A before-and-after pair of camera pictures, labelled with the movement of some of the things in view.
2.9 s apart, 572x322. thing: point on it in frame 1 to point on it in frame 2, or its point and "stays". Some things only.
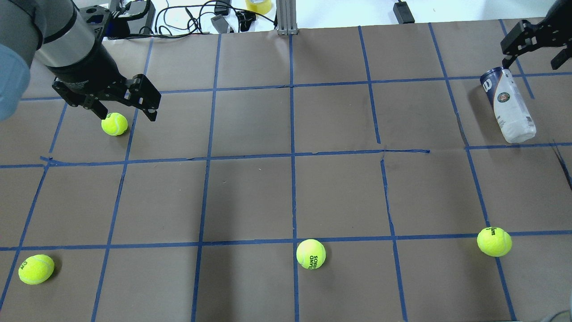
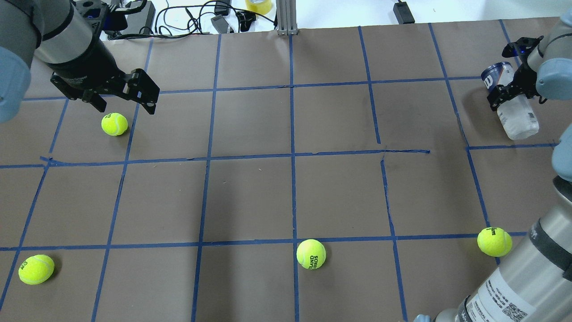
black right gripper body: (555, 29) to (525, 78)
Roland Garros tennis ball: (310, 254) stays
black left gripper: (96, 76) stays
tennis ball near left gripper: (115, 124) stays
